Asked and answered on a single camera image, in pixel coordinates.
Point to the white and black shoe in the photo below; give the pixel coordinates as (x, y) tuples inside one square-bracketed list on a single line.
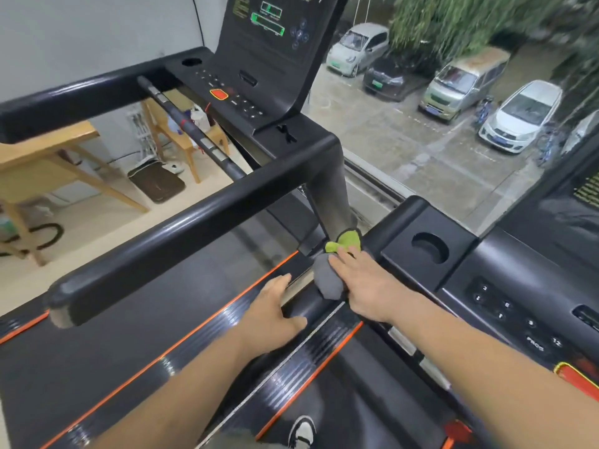
[(302, 431)]

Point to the person's left forearm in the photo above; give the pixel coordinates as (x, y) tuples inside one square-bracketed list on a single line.
[(187, 392)]

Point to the beige van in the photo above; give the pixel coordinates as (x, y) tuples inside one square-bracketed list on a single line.
[(463, 84)]

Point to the person's left hand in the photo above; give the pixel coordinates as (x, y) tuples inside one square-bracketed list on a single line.
[(266, 317)]

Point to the small white car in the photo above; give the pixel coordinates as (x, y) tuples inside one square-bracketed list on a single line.
[(358, 47)]

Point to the silver parked car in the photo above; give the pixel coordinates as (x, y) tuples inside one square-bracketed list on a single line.
[(580, 131)]

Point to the brown floor mat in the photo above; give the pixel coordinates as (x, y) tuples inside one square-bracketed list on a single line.
[(157, 184)]

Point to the person's right forearm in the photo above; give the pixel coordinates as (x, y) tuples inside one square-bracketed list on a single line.
[(482, 369)]

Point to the black treadmill with cup holder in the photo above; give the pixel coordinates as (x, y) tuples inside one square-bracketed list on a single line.
[(505, 294)]

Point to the white plastic bottle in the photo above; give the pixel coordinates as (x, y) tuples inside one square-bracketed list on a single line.
[(199, 119)]

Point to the person's right thumb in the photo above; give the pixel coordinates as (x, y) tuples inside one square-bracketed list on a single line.
[(336, 265)]

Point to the blue parked bicycle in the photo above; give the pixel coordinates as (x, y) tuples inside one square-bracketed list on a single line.
[(483, 112), (546, 143)]

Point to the black treadmill with upright console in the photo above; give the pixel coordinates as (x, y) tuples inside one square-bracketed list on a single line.
[(196, 219)]

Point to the wooden stool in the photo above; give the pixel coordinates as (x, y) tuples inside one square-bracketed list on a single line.
[(178, 130)]

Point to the dark parked car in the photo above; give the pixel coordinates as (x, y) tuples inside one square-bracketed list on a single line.
[(389, 77)]

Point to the green trees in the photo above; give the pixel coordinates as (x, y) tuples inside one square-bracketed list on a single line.
[(468, 20)]

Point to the wooden table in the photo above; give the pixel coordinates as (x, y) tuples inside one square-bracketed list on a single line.
[(44, 168)]

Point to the grey and green cleaning cloth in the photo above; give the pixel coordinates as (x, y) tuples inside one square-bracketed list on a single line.
[(330, 280)]

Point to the white sedan car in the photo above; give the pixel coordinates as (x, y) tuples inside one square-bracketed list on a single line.
[(520, 117)]

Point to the white floor scale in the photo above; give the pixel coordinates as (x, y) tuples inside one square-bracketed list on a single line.
[(171, 167)]

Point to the person's left thumb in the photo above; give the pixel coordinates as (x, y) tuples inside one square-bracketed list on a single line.
[(295, 326)]

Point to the person's right hand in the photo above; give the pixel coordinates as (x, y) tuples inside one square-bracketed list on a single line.
[(369, 289)]

